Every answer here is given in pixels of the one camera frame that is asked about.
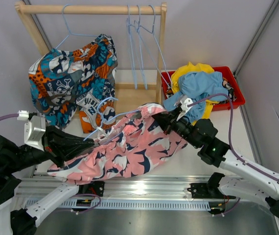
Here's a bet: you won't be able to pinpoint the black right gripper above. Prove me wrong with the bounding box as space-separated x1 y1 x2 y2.
152 107 201 148

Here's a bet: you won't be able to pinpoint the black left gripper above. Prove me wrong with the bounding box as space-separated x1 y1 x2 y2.
3 121 95 172

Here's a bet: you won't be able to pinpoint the pink white patterned shorts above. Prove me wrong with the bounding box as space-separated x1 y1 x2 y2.
47 103 187 185

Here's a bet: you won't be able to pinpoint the white wire hanger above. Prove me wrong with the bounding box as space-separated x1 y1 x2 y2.
83 125 122 144

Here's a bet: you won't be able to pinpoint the light blue shorts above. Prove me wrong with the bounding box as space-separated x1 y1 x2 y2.
163 72 228 111

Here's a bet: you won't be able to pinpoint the yellow shorts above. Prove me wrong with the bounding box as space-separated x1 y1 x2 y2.
169 62 218 125

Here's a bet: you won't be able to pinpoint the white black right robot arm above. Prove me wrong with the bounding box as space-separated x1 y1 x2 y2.
153 108 279 218

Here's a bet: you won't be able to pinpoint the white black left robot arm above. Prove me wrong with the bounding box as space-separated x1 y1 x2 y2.
0 126 94 235

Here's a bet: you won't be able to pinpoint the blue orange patchwork shorts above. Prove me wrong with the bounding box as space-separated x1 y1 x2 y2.
28 34 118 133

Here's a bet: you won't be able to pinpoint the red plastic bin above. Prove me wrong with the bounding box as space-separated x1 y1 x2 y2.
162 62 245 109

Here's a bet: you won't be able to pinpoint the wooden clothes rack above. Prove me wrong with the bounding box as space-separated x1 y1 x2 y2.
15 1 167 114

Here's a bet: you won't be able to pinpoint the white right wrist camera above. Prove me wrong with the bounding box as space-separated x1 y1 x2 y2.
175 95 193 121

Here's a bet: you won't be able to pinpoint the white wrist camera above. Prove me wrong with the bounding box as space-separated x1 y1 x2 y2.
175 95 193 121
17 110 46 151

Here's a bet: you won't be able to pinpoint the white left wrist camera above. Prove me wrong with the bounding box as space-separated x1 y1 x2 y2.
17 110 46 151

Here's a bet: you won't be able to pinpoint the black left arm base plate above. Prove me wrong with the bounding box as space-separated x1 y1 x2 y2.
78 181 105 197

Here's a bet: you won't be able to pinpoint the slotted cable duct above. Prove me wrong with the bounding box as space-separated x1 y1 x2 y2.
25 198 211 211

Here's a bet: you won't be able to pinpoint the aluminium mounting rail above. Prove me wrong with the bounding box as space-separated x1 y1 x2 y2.
16 173 279 203

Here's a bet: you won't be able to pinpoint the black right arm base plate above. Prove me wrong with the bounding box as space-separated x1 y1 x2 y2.
186 172 236 199

